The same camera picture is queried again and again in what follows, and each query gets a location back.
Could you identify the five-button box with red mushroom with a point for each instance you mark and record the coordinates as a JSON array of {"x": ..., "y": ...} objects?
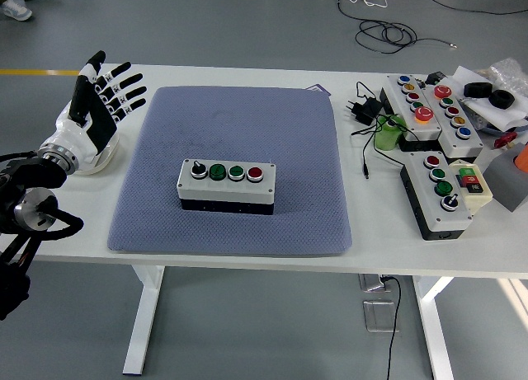
[{"x": 468, "y": 147}]

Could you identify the clear plastic bag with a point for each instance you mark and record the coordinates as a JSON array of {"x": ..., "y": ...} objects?
[{"x": 509, "y": 71}]

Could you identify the grey block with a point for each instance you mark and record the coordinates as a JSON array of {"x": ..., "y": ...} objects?
[{"x": 505, "y": 182}]

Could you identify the white paper sheet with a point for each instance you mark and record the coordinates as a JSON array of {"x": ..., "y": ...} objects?
[{"x": 495, "y": 114}]

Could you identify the beige oval tray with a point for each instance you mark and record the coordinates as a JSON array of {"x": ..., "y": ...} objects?
[{"x": 105, "y": 159}]

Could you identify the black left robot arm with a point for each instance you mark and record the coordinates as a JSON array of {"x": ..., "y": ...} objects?
[{"x": 20, "y": 182}]

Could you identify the person's foot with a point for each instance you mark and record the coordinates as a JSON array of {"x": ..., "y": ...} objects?
[{"x": 14, "y": 7}]

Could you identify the red knob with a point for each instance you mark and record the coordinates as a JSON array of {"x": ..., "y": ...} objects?
[{"x": 504, "y": 141}]

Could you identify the white table leg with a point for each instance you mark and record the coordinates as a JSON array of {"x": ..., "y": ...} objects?
[
  {"x": 433, "y": 314},
  {"x": 144, "y": 314}
]

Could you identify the five-button box with lit stop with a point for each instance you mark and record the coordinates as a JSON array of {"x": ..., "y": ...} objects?
[{"x": 431, "y": 128}]

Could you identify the blue-grey quilted mat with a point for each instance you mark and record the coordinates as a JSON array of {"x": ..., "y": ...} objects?
[{"x": 288, "y": 149}]

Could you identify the grey four-button control box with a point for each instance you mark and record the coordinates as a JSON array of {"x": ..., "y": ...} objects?
[
  {"x": 231, "y": 190},
  {"x": 449, "y": 219}
]

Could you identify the orange cylinder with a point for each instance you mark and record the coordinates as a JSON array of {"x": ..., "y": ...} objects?
[{"x": 523, "y": 159}]

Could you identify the blue bowl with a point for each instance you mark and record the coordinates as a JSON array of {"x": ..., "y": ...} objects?
[{"x": 493, "y": 129}]

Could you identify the silver floor socket box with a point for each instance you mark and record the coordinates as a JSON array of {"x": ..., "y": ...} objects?
[
  {"x": 377, "y": 316},
  {"x": 371, "y": 283}
]

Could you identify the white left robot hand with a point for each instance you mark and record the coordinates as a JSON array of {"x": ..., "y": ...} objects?
[{"x": 88, "y": 120}]

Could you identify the small black connector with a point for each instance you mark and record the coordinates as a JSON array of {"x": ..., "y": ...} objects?
[{"x": 435, "y": 78}]

